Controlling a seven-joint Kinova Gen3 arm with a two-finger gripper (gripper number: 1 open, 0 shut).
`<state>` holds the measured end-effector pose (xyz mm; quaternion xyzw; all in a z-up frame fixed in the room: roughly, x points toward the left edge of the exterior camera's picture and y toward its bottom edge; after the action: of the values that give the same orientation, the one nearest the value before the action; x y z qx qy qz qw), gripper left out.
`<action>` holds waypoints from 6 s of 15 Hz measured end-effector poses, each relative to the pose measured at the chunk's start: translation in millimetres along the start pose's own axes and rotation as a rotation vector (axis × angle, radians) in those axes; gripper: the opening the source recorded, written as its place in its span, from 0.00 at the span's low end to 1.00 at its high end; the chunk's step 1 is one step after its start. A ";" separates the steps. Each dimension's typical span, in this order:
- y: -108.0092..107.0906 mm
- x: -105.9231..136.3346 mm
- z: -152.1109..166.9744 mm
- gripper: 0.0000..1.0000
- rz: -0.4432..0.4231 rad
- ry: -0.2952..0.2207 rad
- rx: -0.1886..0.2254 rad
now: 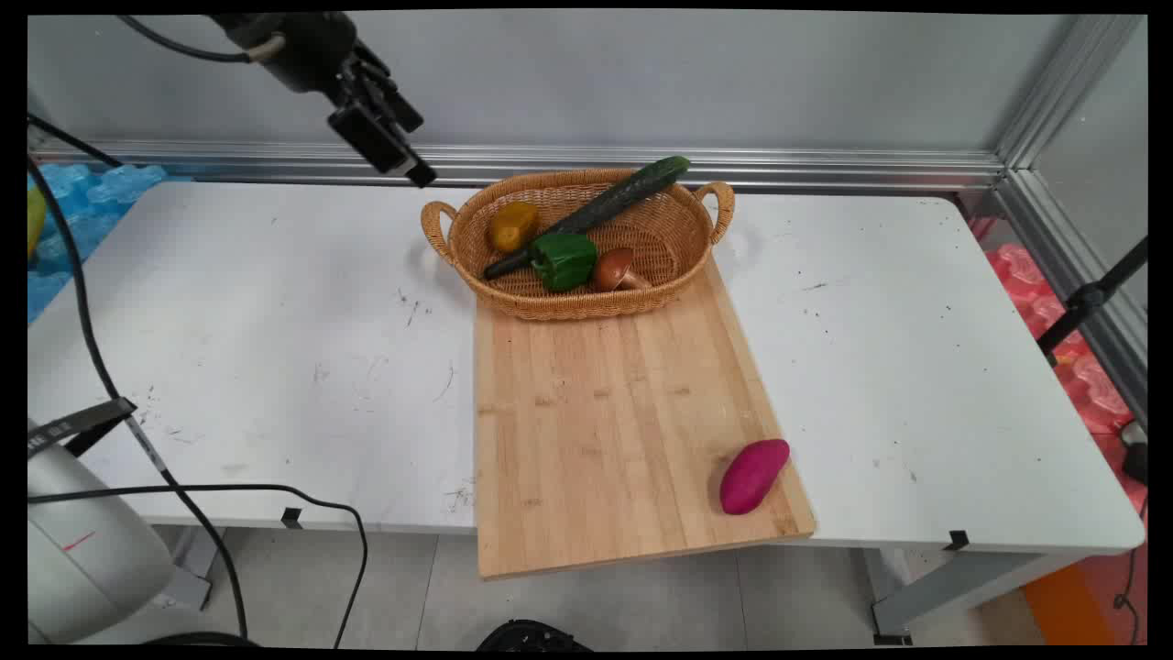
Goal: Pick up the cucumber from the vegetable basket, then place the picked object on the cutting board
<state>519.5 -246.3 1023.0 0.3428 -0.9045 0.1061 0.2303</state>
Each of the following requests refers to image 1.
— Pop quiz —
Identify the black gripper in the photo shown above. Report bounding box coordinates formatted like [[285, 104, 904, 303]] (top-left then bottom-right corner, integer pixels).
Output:
[[211, 12, 425, 135]]

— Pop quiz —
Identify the dark green cucumber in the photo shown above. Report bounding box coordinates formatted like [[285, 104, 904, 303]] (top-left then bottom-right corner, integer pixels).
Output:
[[483, 155, 692, 281]]

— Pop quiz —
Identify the yellow bell pepper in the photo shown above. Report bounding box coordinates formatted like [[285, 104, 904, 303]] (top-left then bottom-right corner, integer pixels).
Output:
[[487, 201, 541, 255]]

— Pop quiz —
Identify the green bell pepper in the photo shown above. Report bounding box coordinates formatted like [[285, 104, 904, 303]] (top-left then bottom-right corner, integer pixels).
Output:
[[530, 232, 599, 294]]

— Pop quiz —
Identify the brown mushroom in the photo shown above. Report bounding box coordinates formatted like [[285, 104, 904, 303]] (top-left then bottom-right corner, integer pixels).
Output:
[[592, 247, 653, 294]]

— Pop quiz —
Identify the woven wicker basket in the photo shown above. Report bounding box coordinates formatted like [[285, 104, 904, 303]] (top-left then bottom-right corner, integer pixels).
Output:
[[421, 167, 737, 323]]

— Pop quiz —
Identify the blue foam mat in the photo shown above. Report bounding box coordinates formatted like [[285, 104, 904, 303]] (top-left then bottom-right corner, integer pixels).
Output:
[[27, 162, 195, 324]]

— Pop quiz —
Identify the yellow-green object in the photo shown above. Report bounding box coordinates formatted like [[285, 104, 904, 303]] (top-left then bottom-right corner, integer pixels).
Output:
[[27, 185, 48, 263]]

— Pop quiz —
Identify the wooden cutting board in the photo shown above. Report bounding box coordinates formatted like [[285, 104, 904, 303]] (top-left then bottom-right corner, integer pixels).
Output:
[[473, 255, 817, 581]]

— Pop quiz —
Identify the grey table leg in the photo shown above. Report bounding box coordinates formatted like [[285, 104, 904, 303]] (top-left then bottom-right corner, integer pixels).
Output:
[[151, 524, 223, 612], [864, 547, 1093, 647]]

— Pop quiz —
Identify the purple sweet potato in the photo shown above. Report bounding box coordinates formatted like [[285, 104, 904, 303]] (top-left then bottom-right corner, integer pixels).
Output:
[[718, 438, 792, 517]]

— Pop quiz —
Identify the black round object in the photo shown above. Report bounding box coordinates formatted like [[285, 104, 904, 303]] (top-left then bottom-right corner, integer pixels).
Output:
[[475, 619, 597, 652]]

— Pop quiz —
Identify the black tripod pole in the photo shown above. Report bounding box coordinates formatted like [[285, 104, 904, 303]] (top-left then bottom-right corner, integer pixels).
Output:
[[1036, 236, 1148, 369]]

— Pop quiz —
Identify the pink foam mat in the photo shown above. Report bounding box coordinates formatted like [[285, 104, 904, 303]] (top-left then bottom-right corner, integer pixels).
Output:
[[970, 214, 1148, 516]]

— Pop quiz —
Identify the black small device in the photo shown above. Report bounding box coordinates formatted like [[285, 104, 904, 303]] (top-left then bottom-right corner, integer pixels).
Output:
[[1119, 419, 1148, 488]]

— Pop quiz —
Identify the black cable with beige plug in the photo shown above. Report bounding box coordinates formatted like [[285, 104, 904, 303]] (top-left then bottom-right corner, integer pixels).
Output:
[[116, 14, 287, 65]]

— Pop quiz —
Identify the thin black cable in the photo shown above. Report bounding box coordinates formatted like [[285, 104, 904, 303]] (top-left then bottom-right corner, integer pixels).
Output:
[[27, 112, 123, 170], [1111, 495, 1148, 644]]

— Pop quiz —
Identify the aluminium frame rail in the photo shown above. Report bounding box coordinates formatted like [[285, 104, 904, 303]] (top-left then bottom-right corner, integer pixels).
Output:
[[27, 137, 1009, 195], [993, 168, 1148, 424]]

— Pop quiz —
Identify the black cable on floor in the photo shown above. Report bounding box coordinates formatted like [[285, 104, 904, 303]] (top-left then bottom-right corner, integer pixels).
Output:
[[27, 482, 370, 649]]

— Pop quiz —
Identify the black velcro strap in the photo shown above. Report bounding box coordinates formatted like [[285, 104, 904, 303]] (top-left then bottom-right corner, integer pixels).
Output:
[[27, 397, 139, 459]]

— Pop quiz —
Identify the aluminium frame post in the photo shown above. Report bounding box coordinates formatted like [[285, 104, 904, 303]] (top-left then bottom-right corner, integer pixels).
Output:
[[993, 14, 1148, 173]]

